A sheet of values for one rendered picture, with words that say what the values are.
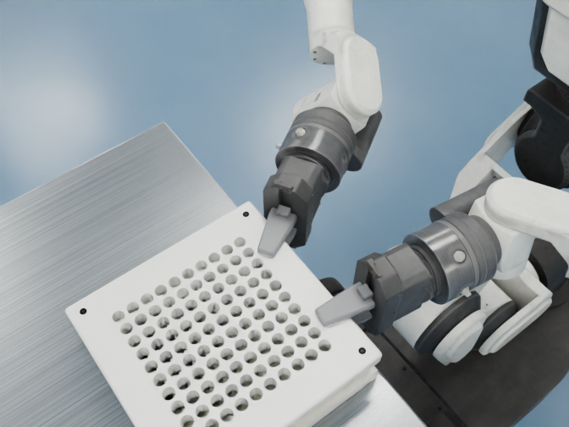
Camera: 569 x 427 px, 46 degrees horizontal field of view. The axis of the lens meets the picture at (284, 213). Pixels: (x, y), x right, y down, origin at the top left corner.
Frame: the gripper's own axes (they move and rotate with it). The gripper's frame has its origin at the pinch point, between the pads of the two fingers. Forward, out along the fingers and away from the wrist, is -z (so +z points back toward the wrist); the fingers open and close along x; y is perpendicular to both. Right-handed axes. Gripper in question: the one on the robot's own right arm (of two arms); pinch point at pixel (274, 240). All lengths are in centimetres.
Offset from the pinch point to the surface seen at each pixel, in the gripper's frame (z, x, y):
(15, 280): -13.5, 6.3, 29.0
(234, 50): 121, 93, 64
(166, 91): 95, 94, 77
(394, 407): -11.7, 6.2, -18.8
